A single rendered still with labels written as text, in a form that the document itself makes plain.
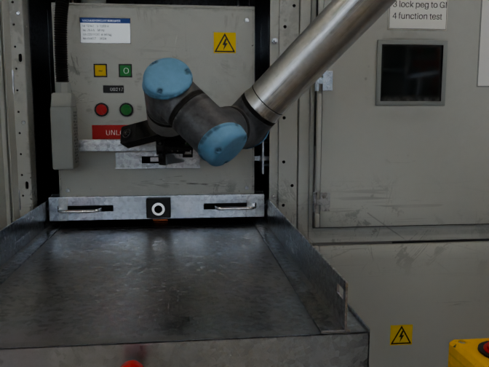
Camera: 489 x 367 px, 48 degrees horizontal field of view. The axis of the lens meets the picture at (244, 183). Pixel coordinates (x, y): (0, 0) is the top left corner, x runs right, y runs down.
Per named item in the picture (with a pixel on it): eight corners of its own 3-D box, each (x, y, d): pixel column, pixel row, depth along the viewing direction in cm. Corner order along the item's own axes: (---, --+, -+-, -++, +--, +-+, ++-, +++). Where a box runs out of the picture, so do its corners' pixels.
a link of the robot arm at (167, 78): (167, 107, 97) (129, 70, 99) (168, 139, 108) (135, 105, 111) (205, 77, 100) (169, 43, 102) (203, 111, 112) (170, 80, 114)
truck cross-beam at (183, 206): (264, 216, 142) (264, 194, 142) (49, 221, 137) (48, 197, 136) (261, 212, 147) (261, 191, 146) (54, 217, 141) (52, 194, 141)
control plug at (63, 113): (73, 170, 126) (70, 92, 124) (52, 170, 125) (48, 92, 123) (80, 166, 134) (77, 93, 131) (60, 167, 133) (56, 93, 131)
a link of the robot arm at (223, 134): (261, 130, 106) (217, 89, 108) (235, 135, 95) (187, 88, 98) (233, 166, 109) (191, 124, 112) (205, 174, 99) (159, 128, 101)
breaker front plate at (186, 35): (253, 199, 142) (254, 8, 135) (60, 203, 136) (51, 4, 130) (252, 199, 143) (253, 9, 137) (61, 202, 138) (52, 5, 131)
